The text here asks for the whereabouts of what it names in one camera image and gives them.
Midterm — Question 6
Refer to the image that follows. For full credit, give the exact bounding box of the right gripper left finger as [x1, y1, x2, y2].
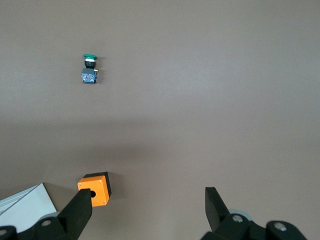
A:
[17, 189, 93, 240]

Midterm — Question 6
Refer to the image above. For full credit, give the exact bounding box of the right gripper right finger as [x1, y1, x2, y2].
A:
[199, 186, 308, 240]

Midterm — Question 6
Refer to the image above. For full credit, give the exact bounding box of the green mushroom push button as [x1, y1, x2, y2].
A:
[81, 53, 99, 85]

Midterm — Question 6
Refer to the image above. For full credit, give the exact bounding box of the white drawer cabinet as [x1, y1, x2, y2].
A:
[0, 183, 58, 232]

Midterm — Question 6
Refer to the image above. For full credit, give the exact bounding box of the orange button enclosure box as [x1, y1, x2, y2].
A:
[77, 171, 113, 208]

